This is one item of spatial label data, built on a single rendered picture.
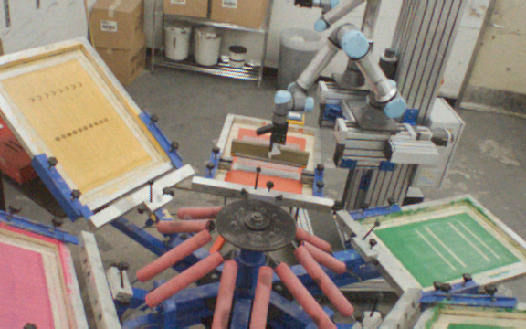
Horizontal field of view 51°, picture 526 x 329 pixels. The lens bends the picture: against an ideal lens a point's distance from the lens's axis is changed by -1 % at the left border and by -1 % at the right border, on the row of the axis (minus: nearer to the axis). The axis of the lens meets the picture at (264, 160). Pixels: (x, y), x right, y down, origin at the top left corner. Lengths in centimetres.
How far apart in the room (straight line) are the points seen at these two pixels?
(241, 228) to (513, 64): 536
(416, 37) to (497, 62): 385
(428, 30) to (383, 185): 100
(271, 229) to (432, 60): 157
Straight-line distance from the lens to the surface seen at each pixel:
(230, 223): 203
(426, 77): 323
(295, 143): 331
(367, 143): 309
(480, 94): 703
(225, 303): 191
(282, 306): 216
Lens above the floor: 256
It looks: 31 degrees down
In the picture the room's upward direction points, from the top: 9 degrees clockwise
